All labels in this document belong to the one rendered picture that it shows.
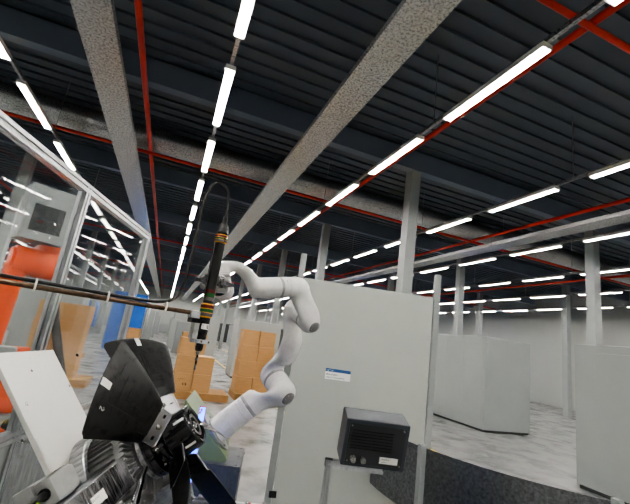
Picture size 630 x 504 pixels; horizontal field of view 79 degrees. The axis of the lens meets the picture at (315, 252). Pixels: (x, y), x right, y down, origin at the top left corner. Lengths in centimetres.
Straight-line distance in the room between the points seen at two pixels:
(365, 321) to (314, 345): 46
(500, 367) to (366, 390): 807
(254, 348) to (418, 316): 659
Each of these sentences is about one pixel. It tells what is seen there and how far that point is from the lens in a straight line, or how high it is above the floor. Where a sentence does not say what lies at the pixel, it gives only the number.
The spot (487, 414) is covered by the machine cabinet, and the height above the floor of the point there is 41.
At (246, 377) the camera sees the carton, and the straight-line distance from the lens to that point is 952.
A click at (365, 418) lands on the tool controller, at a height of 123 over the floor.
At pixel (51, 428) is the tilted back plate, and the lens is 127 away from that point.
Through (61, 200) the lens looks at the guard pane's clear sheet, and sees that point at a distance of 190.
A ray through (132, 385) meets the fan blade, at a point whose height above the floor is 134.
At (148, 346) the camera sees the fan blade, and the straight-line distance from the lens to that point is 141.
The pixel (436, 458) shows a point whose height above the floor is 91.
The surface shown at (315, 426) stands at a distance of 318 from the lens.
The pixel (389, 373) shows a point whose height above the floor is 134.
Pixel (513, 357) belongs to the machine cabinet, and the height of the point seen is 184.
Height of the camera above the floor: 150
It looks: 13 degrees up
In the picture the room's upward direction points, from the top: 8 degrees clockwise
